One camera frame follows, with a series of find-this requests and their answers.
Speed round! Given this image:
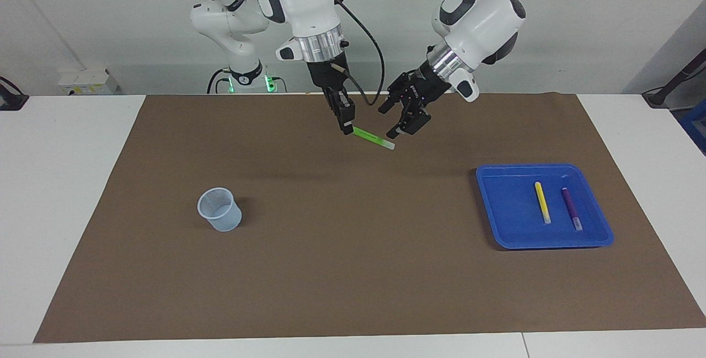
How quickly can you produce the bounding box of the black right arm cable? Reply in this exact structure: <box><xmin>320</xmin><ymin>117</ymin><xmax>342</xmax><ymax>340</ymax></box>
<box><xmin>176</xmin><ymin>0</ymin><xmax>386</xmax><ymax>108</ymax></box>

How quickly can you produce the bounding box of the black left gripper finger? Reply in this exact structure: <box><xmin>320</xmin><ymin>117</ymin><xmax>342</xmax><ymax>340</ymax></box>
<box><xmin>385</xmin><ymin>96</ymin><xmax>432</xmax><ymax>140</ymax></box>
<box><xmin>378</xmin><ymin>71</ymin><xmax>420</xmax><ymax>115</ymax></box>

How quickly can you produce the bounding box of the yellow marker pen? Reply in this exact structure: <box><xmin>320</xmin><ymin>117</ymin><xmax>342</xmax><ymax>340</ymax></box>
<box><xmin>534</xmin><ymin>181</ymin><xmax>552</xmax><ymax>225</ymax></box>

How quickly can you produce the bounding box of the purple marker pen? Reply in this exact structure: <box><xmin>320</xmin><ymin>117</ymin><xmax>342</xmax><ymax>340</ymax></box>
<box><xmin>561</xmin><ymin>187</ymin><xmax>584</xmax><ymax>232</ymax></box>

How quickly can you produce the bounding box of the black right base cable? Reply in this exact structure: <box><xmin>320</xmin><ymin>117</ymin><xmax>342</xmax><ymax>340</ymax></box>
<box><xmin>207</xmin><ymin>68</ymin><xmax>287</xmax><ymax>94</ymax></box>

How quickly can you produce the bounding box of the black desk object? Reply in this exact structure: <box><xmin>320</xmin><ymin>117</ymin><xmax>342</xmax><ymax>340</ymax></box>
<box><xmin>0</xmin><ymin>76</ymin><xmax>29</xmax><ymax>111</ymax></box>

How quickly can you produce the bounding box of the green marker pen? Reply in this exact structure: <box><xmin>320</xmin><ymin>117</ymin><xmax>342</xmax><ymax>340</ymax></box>
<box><xmin>352</xmin><ymin>126</ymin><xmax>396</xmax><ymax>151</ymax></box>

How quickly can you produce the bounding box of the translucent plastic cup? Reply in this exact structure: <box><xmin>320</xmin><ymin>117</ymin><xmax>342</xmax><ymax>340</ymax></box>
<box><xmin>197</xmin><ymin>187</ymin><xmax>242</xmax><ymax>232</ymax></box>

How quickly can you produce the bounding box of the blue plastic tray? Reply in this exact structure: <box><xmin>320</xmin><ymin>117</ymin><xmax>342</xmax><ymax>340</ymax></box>
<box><xmin>475</xmin><ymin>163</ymin><xmax>614</xmax><ymax>250</ymax></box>

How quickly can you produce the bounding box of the brown paper table mat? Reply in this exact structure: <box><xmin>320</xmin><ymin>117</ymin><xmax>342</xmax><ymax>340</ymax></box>
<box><xmin>33</xmin><ymin>92</ymin><xmax>706</xmax><ymax>344</ymax></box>

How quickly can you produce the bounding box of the black pole stand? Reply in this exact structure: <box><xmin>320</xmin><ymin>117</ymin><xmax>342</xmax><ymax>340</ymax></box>
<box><xmin>643</xmin><ymin>49</ymin><xmax>706</xmax><ymax>108</ymax></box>

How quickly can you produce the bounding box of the white wall socket box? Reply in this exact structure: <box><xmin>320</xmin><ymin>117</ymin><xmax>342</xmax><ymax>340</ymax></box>
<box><xmin>58</xmin><ymin>67</ymin><xmax>119</xmax><ymax>96</ymax></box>

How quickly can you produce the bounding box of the blue crate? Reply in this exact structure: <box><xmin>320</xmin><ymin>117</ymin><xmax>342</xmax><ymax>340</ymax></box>
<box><xmin>680</xmin><ymin>101</ymin><xmax>706</xmax><ymax>156</ymax></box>

